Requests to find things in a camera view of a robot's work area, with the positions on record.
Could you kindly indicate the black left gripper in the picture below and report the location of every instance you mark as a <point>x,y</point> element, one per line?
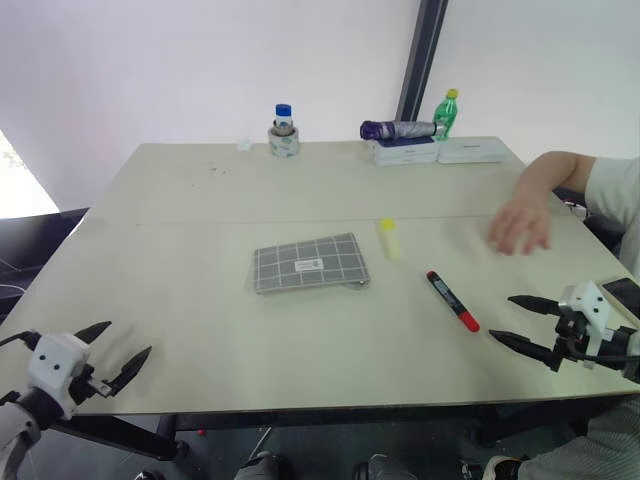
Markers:
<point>82,387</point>

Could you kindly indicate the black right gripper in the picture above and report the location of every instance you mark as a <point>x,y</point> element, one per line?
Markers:
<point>572,330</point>

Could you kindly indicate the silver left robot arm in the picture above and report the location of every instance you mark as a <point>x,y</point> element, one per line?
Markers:
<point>15,430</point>

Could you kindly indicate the person's bare forearm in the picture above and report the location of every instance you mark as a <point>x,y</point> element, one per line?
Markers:
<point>555,172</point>

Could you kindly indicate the grey checked pouch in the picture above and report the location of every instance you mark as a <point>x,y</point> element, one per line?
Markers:
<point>310,262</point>

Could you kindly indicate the person's bare hand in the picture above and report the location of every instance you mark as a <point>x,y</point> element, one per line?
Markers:
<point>520,225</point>

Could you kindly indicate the black marker with red cap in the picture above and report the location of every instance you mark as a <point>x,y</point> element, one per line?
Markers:
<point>452,300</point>

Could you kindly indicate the black office chair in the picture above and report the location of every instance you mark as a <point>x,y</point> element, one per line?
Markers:
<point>600,225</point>

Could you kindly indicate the grey striped trouser leg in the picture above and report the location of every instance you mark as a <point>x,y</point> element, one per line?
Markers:
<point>590,445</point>

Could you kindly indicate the black side table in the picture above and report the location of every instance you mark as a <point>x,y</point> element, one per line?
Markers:
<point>35,240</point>

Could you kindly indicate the black and white shoe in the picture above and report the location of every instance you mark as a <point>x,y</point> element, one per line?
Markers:
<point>505,467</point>

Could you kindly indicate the yellow highlighter pen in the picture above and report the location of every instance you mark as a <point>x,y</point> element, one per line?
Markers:
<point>391,240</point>

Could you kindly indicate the plain white flat box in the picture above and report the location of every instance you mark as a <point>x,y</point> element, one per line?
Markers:
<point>470,150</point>

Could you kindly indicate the dark rounded shoe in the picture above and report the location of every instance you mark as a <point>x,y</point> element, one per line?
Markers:
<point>257,467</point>
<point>382,467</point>

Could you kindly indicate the white box with dark stripe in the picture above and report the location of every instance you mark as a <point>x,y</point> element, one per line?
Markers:
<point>405,152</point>

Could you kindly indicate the green bottle with yellow cap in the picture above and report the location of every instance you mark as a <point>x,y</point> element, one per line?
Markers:
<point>445,117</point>

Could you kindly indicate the purple folded umbrella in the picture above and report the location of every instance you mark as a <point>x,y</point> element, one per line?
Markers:
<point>395,129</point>

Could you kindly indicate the small white scrap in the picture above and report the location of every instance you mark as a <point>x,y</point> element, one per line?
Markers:
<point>244,145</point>

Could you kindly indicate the white printed tape roll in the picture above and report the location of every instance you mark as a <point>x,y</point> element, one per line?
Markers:
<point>284,145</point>

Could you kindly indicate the clear bottle with blue cap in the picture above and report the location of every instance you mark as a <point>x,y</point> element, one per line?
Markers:
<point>283,117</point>

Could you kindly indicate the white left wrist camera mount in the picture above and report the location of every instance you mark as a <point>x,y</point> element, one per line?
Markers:
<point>55,360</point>

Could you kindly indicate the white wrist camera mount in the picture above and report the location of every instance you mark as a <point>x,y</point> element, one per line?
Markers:
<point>55,360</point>
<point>590,300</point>

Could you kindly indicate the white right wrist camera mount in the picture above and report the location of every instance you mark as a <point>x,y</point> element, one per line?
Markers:
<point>590,300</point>

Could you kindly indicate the black table leg frame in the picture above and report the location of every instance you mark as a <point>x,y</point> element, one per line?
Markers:
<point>125,437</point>

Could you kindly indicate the dark window frame post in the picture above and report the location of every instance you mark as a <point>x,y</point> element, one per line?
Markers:
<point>422,60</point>

